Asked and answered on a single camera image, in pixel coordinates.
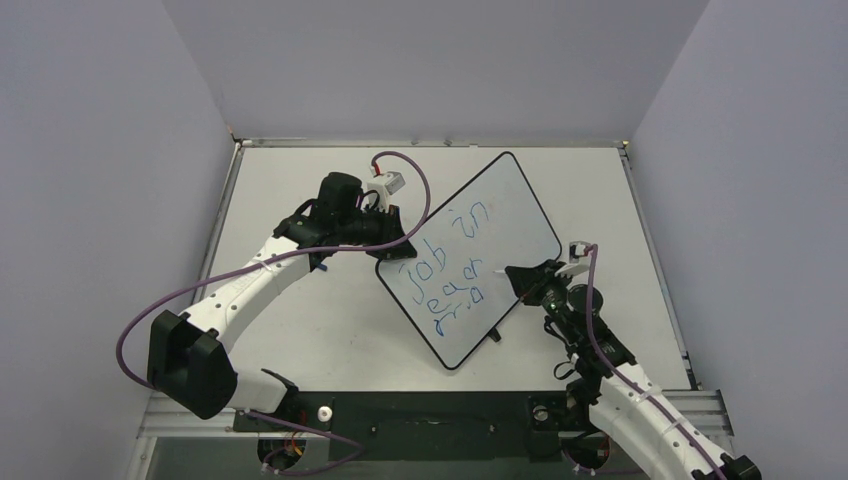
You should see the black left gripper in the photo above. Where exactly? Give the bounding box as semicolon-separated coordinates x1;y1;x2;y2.
338;203;415;261

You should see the black framed whiteboard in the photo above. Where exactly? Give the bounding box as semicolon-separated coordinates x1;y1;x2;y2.
376;152;565;370

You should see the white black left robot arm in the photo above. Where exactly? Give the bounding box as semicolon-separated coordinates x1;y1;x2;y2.
147;171;417;430

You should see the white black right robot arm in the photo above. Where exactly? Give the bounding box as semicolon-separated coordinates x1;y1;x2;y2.
504;258;762;479

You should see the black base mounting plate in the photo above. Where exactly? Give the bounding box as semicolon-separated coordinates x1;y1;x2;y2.
234;391;612;467

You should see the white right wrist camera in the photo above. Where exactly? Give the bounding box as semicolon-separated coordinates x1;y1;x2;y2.
555;241;596;277

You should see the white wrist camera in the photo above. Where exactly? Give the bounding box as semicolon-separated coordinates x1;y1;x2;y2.
555;241;596;277
366;165;406;209

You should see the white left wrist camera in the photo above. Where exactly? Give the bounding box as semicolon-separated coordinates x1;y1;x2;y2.
366;165;406;209

